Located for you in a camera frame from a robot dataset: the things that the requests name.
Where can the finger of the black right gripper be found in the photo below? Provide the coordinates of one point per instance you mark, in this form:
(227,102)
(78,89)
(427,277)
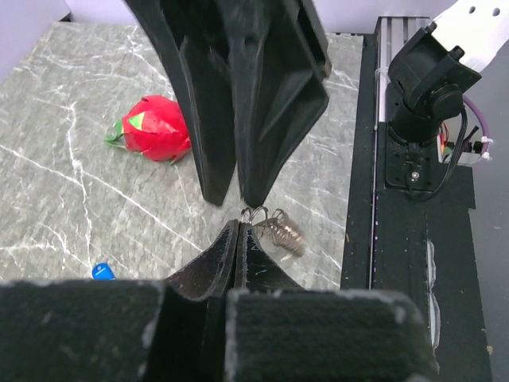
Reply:
(278,63)
(190,40)

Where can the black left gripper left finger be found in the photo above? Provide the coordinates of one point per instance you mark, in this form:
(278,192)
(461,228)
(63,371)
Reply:
(124,330)

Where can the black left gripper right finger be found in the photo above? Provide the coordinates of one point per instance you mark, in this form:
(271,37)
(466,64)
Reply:
(274,334)

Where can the key with blue tag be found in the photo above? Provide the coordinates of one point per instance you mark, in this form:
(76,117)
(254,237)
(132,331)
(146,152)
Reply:
(102,271)

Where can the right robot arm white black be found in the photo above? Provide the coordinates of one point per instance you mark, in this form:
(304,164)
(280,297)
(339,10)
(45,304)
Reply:
(438,64)

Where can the red dragon fruit toy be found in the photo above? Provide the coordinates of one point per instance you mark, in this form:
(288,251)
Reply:
(154,128)

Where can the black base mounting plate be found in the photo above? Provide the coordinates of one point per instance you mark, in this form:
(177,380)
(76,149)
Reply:
(424,250)

